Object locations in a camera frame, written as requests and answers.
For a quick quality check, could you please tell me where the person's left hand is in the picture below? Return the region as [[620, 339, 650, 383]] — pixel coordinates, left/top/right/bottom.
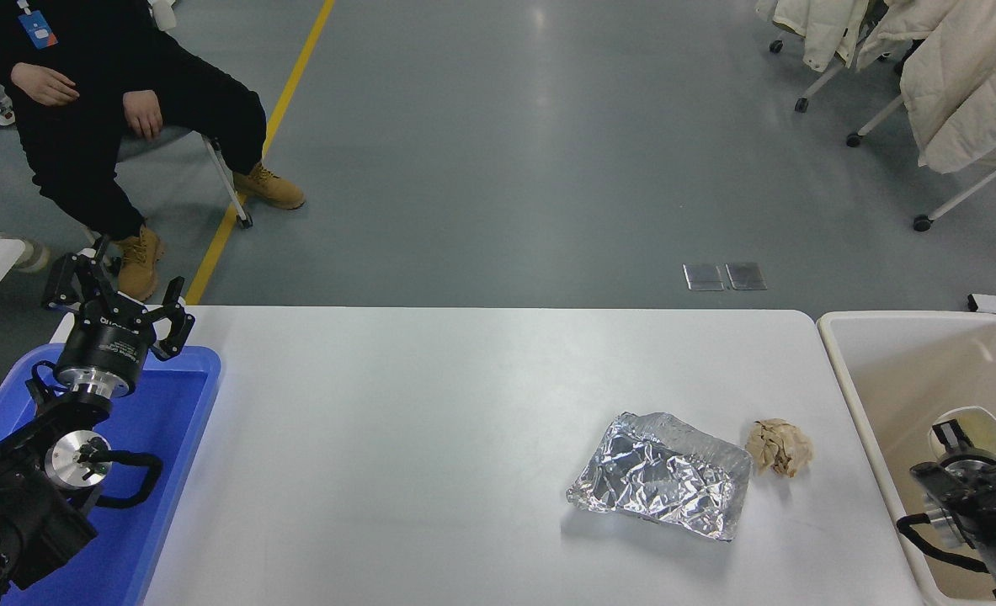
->
[[123, 90, 164, 141]]

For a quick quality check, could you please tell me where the blue lanyard badge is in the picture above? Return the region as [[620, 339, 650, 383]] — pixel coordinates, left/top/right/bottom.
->
[[16, 0, 59, 50]]

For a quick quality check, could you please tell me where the silver floor plate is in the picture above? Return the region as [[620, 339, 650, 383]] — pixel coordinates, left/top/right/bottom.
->
[[683, 263, 725, 292], [725, 262, 768, 291]]

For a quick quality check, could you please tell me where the silver foil tray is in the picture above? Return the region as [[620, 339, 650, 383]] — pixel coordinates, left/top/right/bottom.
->
[[566, 412, 754, 542]]

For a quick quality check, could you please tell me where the person's pale shoe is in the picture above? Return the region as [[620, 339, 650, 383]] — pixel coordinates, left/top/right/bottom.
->
[[0, 223, 51, 273]]

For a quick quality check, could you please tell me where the white paper cup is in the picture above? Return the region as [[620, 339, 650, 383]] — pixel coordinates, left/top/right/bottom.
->
[[935, 406, 996, 462]]

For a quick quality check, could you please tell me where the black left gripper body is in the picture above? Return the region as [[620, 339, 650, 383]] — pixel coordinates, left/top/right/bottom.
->
[[54, 308, 157, 388]]

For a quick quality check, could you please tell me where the blue plastic tray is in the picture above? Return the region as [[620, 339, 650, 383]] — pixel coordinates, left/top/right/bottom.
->
[[0, 343, 221, 606]]

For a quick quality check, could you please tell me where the grey chair with castors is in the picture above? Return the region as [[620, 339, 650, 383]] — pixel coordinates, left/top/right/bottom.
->
[[115, 126, 254, 230]]

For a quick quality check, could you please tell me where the person's right hand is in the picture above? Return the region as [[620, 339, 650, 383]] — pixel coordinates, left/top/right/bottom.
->
[[11, 63, 80, 107]]

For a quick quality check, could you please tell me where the tan paper ball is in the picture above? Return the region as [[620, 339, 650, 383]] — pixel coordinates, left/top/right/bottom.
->
[[745, 418, 813, 478]]

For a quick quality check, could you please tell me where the person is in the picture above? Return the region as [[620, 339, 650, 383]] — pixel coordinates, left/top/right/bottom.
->
[[0, 0, 306, 302]]

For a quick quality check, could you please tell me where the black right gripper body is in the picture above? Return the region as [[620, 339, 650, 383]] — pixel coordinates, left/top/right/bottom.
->
[[935, 448, 996, 474]]

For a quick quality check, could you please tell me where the large cream coat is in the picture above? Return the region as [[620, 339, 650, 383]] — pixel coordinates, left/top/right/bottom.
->
[[899, 0, 996, 175]]

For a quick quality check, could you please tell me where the large pale plastic bin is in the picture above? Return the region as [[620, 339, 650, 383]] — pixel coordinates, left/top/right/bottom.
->
[[816, 311, 996, 606]]

